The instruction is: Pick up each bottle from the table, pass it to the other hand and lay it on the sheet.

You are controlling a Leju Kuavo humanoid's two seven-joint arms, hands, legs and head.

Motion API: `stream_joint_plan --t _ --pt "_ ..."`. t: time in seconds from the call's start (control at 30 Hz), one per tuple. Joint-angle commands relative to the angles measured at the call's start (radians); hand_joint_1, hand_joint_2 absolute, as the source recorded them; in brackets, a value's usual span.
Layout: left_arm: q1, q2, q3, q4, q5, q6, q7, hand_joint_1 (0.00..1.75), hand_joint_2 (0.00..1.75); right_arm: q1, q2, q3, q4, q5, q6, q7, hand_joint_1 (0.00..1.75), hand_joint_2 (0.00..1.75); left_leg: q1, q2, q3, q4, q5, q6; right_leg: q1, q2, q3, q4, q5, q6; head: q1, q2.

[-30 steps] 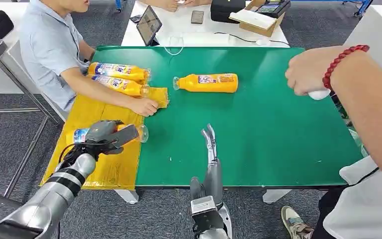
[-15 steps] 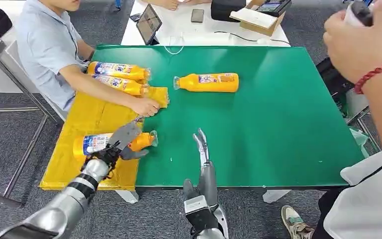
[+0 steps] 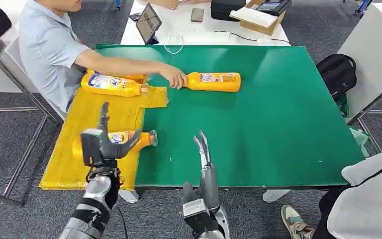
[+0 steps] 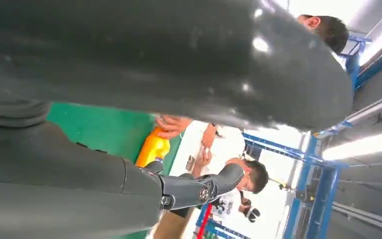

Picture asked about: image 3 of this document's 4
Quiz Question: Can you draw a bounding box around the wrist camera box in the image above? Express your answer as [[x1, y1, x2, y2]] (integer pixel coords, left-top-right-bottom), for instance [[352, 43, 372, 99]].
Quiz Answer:
[[182, 198, 219, 234], [80, 128, 104, 167]]

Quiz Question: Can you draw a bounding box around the person in pale clothing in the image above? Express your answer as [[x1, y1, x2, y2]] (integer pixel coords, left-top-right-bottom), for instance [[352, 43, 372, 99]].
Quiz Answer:
[[311, 141, 382, 239]]

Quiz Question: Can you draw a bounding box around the yellow sheet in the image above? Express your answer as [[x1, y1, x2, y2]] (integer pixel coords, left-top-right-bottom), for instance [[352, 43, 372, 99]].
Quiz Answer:
[[38, 74, 169, 191]]

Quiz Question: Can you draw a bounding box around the black tablet on stand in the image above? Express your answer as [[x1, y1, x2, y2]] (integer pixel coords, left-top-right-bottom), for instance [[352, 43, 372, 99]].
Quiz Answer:
[[135, 3, 163, 45]]

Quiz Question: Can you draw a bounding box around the white table foot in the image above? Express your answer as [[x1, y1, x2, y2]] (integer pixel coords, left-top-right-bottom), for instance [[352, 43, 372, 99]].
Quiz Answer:
[[263, 189, 291, 203], [118, 190, 140, 204]]

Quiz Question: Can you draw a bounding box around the black cable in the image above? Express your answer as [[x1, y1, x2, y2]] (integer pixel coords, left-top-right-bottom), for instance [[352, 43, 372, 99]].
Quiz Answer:
[[214, 30, 291, 45]]

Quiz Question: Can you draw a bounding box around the grey smartphone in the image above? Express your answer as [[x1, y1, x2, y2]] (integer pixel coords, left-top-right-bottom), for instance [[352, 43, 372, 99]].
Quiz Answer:
[[191, 8, 205, 23]]

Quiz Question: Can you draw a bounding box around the white booklet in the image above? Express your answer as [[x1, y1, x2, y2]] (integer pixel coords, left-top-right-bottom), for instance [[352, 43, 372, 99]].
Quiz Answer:
[[229, 6, 279, 29]]

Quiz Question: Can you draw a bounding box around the blue chair base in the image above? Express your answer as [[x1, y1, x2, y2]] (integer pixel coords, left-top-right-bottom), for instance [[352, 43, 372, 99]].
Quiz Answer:
[[342, 0, 375, 15]]

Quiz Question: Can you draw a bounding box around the person's sneaker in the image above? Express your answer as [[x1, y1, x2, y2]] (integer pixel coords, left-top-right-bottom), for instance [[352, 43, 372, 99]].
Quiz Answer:
[[281, 204, 315, 239]]

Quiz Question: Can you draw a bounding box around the black case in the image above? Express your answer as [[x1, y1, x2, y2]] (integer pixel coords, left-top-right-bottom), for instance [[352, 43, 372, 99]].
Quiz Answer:
[[210, 0, 247, 22]]

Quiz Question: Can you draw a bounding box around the black backpack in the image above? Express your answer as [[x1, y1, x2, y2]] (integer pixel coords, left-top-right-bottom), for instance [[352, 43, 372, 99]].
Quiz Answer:
[[316, 53, 358, 101]]

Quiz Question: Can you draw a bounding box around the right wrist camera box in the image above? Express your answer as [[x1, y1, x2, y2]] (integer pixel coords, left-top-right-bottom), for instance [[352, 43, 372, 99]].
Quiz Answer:
[[182, 198, 219, 234]]

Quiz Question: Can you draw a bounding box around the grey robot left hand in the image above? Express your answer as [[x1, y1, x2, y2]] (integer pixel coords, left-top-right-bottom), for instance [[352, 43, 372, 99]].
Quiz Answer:
[[98, 102, 142, 162]]

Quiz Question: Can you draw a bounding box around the grey table with metal frame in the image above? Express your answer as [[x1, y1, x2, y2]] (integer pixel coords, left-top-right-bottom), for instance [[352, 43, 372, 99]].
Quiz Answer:
[[0, 38, 67, 209], [337, 3, 382, 156]]

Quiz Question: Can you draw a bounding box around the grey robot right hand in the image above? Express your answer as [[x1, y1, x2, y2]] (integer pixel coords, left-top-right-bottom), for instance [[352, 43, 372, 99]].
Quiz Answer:
[[182, 130, 220, 212]]

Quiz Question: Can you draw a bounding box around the seated person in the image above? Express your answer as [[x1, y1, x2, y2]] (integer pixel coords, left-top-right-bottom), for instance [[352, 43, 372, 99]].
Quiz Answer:
[[19, 0, 189, 113]]

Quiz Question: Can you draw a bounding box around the orange drink bottle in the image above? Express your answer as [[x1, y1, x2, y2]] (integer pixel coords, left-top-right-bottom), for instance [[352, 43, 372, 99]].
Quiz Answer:
[[72, 130, 159, 160], [87, 68, 146, 81], [183, 72, 241, 93], [81, 73, 149, 98]]

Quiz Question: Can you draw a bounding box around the pale green plastic bag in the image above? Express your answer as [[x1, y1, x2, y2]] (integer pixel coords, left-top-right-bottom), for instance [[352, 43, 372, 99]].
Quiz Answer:
[[349, 126, 370, 157]]

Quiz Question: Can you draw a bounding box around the green table mat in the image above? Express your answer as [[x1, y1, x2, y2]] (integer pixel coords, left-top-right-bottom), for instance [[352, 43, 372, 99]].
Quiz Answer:
[[95, 44, 366, 188]]

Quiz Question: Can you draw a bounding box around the white cable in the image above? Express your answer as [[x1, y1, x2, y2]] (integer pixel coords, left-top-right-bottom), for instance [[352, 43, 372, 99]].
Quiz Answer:
[[163, 34, 185, 55]]

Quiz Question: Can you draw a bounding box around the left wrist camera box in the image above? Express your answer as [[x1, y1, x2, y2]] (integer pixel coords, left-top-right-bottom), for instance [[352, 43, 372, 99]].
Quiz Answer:
[[80, 128, 104, 167]]

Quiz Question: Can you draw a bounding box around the black device with screen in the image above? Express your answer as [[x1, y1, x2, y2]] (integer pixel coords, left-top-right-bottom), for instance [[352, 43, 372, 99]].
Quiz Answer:
[[256, 0, 292, 16]]

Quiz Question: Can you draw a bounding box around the white table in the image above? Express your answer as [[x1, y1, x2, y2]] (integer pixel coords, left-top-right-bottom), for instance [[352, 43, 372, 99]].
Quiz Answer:
[[120, 0, 291, 47]]

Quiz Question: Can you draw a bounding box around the person's hand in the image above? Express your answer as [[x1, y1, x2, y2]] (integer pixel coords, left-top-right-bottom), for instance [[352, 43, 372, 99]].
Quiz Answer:
[[159, 64, 189, 90]]

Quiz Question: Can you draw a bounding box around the cardboard box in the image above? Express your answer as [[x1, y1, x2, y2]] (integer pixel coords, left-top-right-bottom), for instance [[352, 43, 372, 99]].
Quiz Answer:
[[239, 0, 292, 36]]

